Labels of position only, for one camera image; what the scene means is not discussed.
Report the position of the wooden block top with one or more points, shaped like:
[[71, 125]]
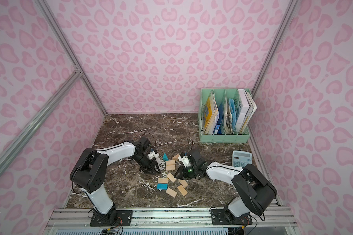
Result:
[[170, 162]]

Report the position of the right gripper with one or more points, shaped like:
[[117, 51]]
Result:
[[182, 170]]

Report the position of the yellow book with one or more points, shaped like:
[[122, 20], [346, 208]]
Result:
[[210, 115]]

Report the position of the wooden block above teal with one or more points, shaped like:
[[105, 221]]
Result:
[[163, 181]]

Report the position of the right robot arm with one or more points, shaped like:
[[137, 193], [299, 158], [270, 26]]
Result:
[[255, 191]]

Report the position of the green file organizer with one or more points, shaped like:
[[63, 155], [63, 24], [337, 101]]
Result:
[[224, 115]]

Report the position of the wooden triangle block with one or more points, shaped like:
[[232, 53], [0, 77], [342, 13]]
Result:
[[176, 157]]

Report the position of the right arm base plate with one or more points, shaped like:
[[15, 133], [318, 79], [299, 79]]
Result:
[[225, 217]]

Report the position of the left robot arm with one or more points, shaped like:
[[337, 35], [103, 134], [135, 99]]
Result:
[[89, 172]]

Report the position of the white book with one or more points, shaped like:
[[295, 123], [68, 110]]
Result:
[[245, 110]]

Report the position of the grey calculator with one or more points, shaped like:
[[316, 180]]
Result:
[[241, 158]]

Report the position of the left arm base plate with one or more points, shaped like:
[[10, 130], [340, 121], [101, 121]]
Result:
[[113, 218]]

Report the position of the blue folder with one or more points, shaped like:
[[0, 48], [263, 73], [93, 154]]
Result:
[[232, 114]]

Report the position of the teal rectangular block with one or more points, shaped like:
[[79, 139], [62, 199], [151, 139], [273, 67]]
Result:
[[162, 186]]

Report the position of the teal triangle block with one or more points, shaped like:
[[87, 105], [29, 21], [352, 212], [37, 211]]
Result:
[[165, 158]]

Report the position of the wooden block bottom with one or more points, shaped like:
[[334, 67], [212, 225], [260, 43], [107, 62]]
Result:
[[171, 192]]

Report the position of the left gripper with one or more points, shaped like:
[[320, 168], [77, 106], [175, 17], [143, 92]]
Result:
[[148, 164]]

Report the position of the aluminium front rail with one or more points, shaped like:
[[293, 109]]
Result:
[[163, 218]]

